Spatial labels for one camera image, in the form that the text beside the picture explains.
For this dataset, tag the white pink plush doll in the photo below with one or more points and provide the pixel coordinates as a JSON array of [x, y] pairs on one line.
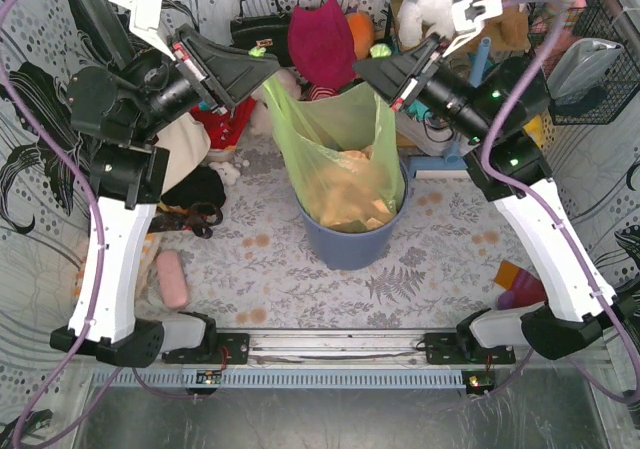
[[316, 92]]

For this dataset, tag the magenta cloth bag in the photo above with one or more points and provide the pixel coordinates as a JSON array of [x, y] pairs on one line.
[[321, 45]]

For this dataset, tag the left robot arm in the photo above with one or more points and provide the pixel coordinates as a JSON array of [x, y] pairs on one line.
[[124, 110]]

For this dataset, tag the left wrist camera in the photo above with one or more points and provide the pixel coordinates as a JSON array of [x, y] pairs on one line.
[[144, 23]]

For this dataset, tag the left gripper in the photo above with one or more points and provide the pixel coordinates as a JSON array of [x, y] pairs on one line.
[[198, 74]]

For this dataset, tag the black leather handbag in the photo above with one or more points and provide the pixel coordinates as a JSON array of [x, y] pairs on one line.
[[268, 31]]

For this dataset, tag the silver foil pouch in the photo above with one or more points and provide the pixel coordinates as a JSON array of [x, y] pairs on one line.
[[582, 66]]

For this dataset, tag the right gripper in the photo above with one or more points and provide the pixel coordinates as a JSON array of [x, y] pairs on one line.
[[413, 84]]

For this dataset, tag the white husky plush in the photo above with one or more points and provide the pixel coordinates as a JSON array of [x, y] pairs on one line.
[[415, 15]]

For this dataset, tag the brown patterned bag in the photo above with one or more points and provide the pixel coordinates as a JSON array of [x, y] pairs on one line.
[[199, 218]]

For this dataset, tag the orange plush toy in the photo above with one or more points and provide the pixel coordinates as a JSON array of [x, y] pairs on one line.
[[362, 30]]

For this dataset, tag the cream fluffy plush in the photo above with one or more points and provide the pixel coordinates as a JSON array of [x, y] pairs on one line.
[[260, 119]]

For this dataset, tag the blue trash bin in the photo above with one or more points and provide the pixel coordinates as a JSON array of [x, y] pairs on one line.
[[352, 251]]

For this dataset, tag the cream canvas tote bag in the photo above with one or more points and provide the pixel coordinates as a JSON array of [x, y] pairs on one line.
[[188, 144]]

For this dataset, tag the green trash bag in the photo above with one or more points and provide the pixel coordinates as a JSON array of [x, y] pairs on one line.
[[309, 134]]

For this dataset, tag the yellow plush toy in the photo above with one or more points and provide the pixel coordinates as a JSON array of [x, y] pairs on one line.
[[535, 129]]

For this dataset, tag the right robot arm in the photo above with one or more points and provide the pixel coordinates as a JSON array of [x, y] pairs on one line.
[[512, 173]]

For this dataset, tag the white sneakers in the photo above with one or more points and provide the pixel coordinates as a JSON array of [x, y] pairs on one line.
[[432, 136]]

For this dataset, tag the teal folded cloth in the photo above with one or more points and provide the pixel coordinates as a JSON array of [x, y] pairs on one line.
[[417, 110]]

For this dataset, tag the black wire basket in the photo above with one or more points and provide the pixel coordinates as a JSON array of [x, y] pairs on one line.
[[602, 103]]

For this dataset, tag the orange checkered cloth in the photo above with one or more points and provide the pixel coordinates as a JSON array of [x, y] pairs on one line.
[[149, 252]]

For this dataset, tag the blue floor mop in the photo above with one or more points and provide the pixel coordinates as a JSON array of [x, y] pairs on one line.
[[450, 163]]

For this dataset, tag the purple orange toy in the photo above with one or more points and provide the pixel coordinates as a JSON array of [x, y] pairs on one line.
[[521, 288]]

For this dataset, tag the crumpled brown paper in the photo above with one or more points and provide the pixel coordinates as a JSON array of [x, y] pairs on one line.
[[346, 196]]

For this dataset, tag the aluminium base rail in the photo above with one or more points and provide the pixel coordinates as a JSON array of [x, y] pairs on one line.
[[348, 349]]

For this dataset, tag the pink cylinder toy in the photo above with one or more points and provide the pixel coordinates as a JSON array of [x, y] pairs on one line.
[[172, 281]]

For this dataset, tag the red cloth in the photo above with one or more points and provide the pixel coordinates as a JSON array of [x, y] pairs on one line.
[[224, 130]]

